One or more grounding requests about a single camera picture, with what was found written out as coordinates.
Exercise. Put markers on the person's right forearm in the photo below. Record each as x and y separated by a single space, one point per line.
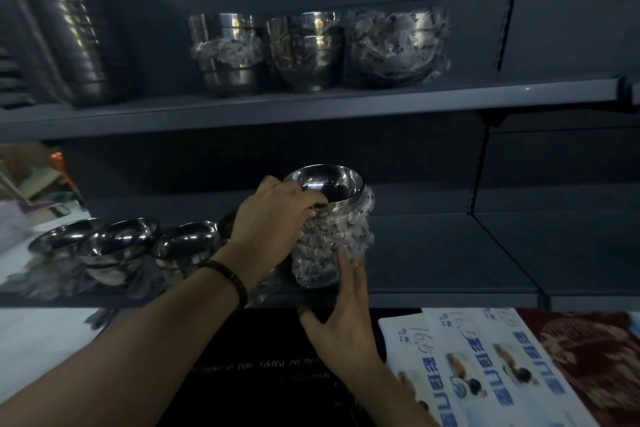
395 401

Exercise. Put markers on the black box with white print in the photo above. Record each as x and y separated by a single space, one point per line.
260 376

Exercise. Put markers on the unwrapped stack of steel bowls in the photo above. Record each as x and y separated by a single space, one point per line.
307 54

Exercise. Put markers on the white packet with blue print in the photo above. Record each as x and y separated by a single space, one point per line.
480 366

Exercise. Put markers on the person's right hand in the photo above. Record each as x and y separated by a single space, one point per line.
347 331

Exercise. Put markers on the person's right thumb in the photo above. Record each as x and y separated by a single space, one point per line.
312 321

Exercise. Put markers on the dark grey shelf board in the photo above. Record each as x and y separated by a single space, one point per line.
440 261
350 101

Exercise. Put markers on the person's left forearm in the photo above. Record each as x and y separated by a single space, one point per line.
125 351

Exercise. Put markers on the person's left hand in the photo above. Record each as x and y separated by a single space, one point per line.
265 231

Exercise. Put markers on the fully wrapped steel bowl bundle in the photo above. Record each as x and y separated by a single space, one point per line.
397 49

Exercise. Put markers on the red patterned packet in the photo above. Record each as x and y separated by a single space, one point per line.
595 361

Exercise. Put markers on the crumpled clear plastic wrap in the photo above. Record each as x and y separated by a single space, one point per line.
60 281

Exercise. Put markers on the single shiny steel bowl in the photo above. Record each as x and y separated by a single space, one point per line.
340 184

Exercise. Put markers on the colourful boxed goods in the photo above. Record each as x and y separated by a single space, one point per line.
40 191

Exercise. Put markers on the half-wrapped stack of steel bowls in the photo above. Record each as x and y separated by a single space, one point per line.
227 56

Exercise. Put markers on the plastic-wrapped stack of steel bowls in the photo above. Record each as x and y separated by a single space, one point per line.
332 241

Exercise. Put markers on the white flat packet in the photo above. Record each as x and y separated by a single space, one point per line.
35 346

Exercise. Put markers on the person's left fingers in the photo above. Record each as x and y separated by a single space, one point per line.
300 201

